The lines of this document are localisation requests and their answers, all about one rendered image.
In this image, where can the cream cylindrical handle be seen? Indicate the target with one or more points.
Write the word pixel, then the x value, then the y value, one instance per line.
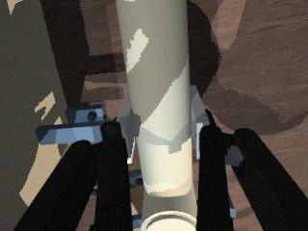
pixel 155 43

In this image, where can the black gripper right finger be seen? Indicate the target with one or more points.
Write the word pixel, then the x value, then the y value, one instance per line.
pixel 276 200

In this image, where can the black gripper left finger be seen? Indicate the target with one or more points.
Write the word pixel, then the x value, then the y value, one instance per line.
pixel 62 199

